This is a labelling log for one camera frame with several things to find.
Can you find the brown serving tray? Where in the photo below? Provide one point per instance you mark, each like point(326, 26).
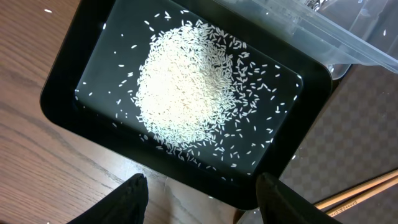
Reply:
point(353, 141)

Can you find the clear plastic waste bin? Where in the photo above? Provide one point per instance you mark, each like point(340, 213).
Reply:
point(336, 33)

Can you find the pile of white rice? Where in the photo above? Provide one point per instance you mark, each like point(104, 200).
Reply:
point(189, 88)

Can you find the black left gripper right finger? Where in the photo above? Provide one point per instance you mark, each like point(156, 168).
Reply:
point(279, 204)

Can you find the black waste tray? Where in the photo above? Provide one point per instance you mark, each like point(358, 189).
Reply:
point(58, 105)

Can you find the wooden chopstick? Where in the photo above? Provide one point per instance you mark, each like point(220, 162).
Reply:
point(355, 191)
point(362, 197)

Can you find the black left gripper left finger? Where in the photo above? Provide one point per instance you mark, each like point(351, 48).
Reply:
point(124, 205)

